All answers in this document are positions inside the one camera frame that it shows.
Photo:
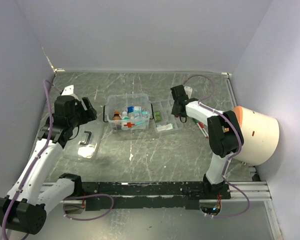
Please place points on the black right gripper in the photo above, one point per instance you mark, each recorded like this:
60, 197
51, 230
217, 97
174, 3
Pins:
174, 111

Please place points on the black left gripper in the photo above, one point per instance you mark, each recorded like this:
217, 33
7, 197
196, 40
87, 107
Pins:
90, 111

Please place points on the clear divider tray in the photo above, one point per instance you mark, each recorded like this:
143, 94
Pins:
165, 108

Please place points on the white plaster packet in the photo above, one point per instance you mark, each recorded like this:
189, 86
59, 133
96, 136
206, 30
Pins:
165, 129

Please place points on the small green packet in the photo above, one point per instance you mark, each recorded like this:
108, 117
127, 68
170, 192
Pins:
157, 116

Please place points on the brown medicine bottle orange cap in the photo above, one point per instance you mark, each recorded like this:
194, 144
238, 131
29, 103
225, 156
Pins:
116, 118

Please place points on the white bottle green label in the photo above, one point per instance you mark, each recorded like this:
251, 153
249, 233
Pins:
125, 116

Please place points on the clear first aid box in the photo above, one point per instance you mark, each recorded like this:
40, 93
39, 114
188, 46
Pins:
121, 103

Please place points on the blue white ointment tube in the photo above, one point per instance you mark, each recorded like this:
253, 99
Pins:
131, 109

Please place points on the clear zip bag teal strip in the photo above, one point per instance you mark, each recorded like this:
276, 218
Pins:
134, 122

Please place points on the teal bandage roll package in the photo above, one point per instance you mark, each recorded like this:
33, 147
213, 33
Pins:
138, 114

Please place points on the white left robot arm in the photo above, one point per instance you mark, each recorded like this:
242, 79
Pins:
25, 207

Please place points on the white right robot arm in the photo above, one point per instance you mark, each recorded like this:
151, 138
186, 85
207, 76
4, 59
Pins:
224, 133

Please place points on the red green thermometer pen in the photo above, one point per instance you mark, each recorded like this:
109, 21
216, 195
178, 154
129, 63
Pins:
201, 128

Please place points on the cream cylinder orange face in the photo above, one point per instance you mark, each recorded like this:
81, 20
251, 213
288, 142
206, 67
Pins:
260, 133

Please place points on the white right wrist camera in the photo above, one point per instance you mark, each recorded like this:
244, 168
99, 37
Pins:
188, 90

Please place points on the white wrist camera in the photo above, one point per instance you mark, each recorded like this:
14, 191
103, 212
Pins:
188, 90
69, 91

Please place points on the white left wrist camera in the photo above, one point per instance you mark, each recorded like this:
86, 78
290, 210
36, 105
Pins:
69, 91

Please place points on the clear box lid black handle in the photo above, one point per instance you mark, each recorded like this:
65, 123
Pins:
84, 147

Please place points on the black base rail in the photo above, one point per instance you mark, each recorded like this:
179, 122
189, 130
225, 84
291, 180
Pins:
151, 195

